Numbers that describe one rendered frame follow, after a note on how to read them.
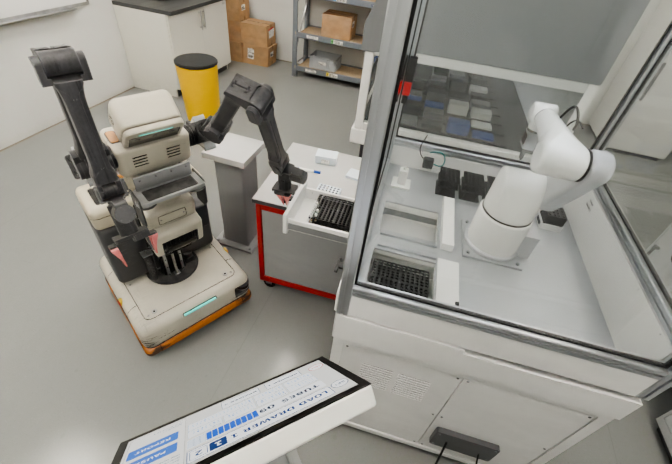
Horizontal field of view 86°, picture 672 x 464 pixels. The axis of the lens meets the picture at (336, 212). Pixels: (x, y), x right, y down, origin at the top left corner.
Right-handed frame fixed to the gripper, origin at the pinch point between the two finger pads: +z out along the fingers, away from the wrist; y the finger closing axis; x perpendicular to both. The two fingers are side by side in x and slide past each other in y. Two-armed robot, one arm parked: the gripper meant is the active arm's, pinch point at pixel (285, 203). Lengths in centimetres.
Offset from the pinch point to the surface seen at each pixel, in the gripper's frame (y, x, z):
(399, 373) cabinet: 63, -51, 25
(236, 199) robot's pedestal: -52, 45, 45
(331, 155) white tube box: 5, 61, 9
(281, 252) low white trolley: -10, 14, 50
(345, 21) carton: -63, 381, 8
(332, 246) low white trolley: 20.3, 14.4, 36.1
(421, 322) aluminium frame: 64, -52, -10
